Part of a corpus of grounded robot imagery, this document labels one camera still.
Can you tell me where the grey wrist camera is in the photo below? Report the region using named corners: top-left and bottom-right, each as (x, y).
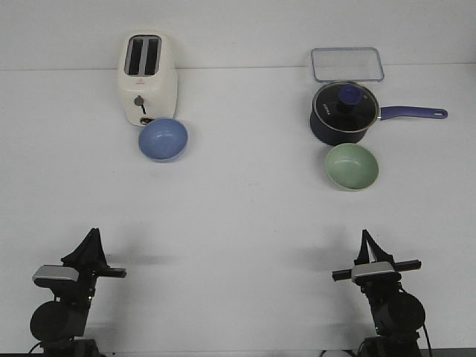
top-left (32, 265), bottom-right (79, 288)
top-left (351, 262), bottom-right (402, 285)

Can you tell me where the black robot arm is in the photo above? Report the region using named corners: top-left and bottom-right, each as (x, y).
top-left (30, 228), bottom-right (126, 356)
top-left (332, 229), bottom-right (429, 356)

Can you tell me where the glass pot lid blue knob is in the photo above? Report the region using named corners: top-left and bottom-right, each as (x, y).
top-left (313, 82), bottom-right (379, 132)

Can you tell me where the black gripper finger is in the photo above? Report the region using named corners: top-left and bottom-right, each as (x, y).
top-left (365, 231), bottom-right (395, 265)
top-left (356, 229), bottom-right (370, 265)
top-left (96, 228), bottom-right (108, 267)
top-left (61, 228), bottom-right (97, 266)

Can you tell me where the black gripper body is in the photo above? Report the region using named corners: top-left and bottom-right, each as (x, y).
top-left (332, 260), bottom-right (422, 292)
top-left (76, 258), bottom-right (126, 298)

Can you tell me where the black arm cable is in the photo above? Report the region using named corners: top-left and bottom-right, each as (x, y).
top-left (397, 284), bottom-right (434, 357)

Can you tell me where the blue bowl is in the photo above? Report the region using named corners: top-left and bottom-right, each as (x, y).
top-left (138, 118), bottom-right (188, 163)

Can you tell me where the clear plastic food container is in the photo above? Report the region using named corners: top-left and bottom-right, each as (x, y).
top-left (311, 47), bottom-right (385, 83)

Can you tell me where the cream two-slot toaster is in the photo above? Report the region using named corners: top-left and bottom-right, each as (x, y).
top-left (118, 30), bottom-right (178, 126)

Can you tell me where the dark blue saucepan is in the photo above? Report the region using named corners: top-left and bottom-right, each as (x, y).
top-left (310, 106), bottom-right (448, 146)

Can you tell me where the green bowl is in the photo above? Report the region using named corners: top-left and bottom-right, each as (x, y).
top-left (324, 143), bottom-right (379, 191)

